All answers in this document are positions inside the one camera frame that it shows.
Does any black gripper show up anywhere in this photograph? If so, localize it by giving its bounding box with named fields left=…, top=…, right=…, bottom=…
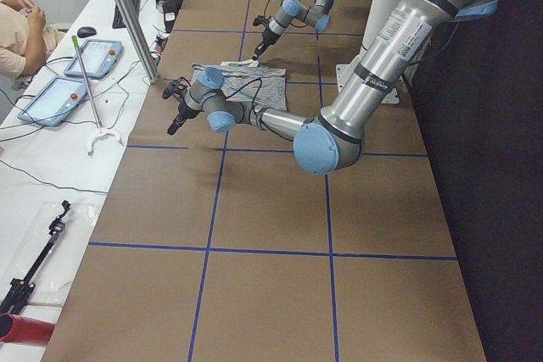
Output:
left=167, top=98, right=199, bottom=136
left=252, top=28, right=278, bottom=60

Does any striped polo shirt white collar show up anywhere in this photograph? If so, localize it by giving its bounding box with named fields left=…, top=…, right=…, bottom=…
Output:
left=213, top=65, right=288, bottom=111

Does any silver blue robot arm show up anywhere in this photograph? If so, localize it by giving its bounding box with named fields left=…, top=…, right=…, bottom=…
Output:
left=168, top=0, right=499, bottom=175
left=251, top=0, right=334, bottom=61

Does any long metal rod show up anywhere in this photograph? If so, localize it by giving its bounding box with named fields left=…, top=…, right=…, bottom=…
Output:
left=71, top=36, right=123, bottom=156

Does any upper blue teach pendant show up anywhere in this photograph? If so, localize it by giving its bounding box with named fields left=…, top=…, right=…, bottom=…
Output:
left=78, top=39, right=123, bottom=80

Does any blue teach pendant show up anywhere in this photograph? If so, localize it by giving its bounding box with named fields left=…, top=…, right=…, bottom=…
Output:
left=78, top=39, right=123, bottom=80
left=17, top=76, right=87, bottom=126

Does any black computer mouse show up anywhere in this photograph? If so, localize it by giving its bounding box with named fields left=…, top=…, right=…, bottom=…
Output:
left=76, top=26, right=97, bottom=38

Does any lower blue teach pendant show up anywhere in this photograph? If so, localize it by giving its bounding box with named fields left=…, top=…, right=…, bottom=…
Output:
left=17, top=76, right=87, bottom=126

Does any black keyboard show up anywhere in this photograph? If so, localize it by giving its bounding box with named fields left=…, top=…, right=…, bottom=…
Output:
left=111, top=0, right=143, bottom=29

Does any seated person beige shirt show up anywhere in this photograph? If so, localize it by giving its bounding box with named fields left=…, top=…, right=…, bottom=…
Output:
left=1, top=0, right=64, bottom=80

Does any black tool on table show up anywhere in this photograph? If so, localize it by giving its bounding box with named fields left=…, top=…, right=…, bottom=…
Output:
left=0, top=199, right=72, bottom=316

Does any red cylinder background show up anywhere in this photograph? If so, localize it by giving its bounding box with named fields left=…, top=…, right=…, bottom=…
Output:
left=1, top=313, right=55, bottom=346

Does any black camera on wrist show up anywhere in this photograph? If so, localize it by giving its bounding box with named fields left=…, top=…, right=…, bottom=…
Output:
left=252, top=15, right=269, bottom=27
left=162, top=80, right=188, bottom=102

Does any black cable on table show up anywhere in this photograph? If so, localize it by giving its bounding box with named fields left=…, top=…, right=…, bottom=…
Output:
left=0, top=158, right=109, bottom=196

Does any aluminium frame post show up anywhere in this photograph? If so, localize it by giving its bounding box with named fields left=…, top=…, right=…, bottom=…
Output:
left=115, top=0, right=160, bottom=84

